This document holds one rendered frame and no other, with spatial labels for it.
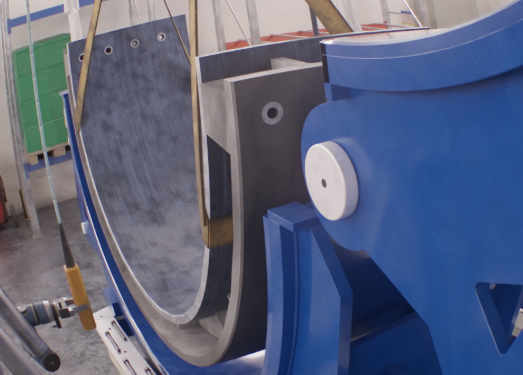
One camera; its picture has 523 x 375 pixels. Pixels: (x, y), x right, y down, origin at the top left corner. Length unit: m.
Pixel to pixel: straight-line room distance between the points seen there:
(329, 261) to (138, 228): 1.91
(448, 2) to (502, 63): 10.53
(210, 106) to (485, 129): 0.82
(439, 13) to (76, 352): 8.11
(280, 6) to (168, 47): 6.48
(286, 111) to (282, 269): 0.32
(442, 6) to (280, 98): 9.80
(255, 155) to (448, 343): 0.64
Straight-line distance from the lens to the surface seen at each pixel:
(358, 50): 1.03
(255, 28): 8.34
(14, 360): 2.24
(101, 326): 3.83
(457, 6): 11.46
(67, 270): 2.97
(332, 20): 2.03
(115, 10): 9.16
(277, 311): 1.57
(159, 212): 3.27
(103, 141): 3.46
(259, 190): 1.51
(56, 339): 5.63
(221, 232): 1.76
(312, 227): 1.39
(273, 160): 1.50
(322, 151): 1.21
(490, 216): 0.92
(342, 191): 1.18
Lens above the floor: 2.61
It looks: 18 degrees down
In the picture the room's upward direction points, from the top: 8 degrees counter-clockwise
